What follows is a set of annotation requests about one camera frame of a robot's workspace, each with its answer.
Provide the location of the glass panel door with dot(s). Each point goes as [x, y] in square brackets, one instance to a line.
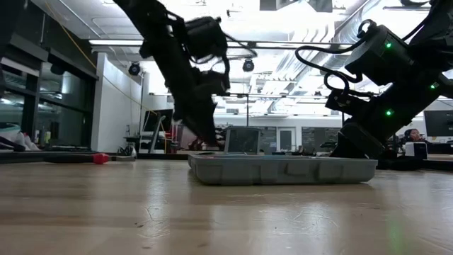
[286, 140]

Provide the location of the white boxy device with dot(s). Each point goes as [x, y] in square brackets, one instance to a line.
[417, 150]

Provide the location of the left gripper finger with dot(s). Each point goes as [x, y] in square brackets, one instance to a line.
[205, 131]

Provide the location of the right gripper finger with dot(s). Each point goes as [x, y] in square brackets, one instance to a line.
[354, 143]

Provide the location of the dark computer monitor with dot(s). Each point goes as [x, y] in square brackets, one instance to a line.
[152, 120]
[439, 122]

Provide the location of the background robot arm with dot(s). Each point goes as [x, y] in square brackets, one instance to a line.
[196, 144]

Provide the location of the black dome ceiling camera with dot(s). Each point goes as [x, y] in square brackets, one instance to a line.
[134, 69]
[248, 65]

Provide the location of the person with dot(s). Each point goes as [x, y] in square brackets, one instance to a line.
[413, 135]

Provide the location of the grey plastic tool case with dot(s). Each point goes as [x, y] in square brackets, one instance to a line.
[283, 171]

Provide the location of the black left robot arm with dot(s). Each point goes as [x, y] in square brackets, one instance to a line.
[166, 42]

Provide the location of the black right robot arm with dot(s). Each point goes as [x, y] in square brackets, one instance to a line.
[396, 56]

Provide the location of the long ceiling light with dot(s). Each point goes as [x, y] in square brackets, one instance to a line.
[113, 42]

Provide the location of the white and teal bundle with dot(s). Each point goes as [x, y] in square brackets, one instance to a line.
[10, 132]

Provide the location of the grey framed screen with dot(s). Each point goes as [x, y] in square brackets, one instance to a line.
[244, 140]

